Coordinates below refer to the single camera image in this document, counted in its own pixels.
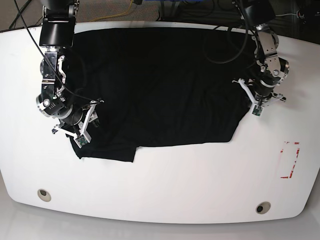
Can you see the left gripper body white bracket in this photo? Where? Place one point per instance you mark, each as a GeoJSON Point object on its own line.
{"type": "Point", "coordinates": [261, 91]}

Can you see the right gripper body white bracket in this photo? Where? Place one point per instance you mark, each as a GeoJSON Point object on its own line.
{"type": "Point", "coordinates": [73, 121]}

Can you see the black t-shirt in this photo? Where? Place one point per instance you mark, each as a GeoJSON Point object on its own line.
{"type": "Point", "coordinates": [160, 87]}

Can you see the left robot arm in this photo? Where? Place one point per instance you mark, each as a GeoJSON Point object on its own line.
{"type": "Point", "coordinates": [272, 69]}

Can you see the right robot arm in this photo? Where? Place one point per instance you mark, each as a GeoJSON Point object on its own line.
{"type": "Point", "coordinates": [56, 100]}

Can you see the red tape rectangle marking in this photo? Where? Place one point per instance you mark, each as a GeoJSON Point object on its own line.
{"type": "Point", "coordinates": [288, 158]}

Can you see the left table grommet hole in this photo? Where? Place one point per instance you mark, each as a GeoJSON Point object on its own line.
{"type": "Point", "coordinates": [44, 195]}

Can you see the table grommet hole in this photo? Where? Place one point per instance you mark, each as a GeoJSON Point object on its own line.
{"type": "Point", "coordinates": [44, 195]}
{"type": "Point", "coordinates": [263, 207]}

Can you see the right table grommet hole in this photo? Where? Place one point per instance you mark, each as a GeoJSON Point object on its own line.
{"type": "Point", "coordinates": [263, 207]}

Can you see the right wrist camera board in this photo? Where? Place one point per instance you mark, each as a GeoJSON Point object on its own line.
{"type": "Point", "coordinates": [81, 141]}

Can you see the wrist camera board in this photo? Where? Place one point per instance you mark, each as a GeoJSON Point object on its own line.
{"type": "Point", "coordinates": [81, 141]}
{"type": "Point", "coordinates": [257, 110]}

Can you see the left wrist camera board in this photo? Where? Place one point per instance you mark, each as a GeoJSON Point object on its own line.
{"type": "Point", "coordinates": [257, 110]}

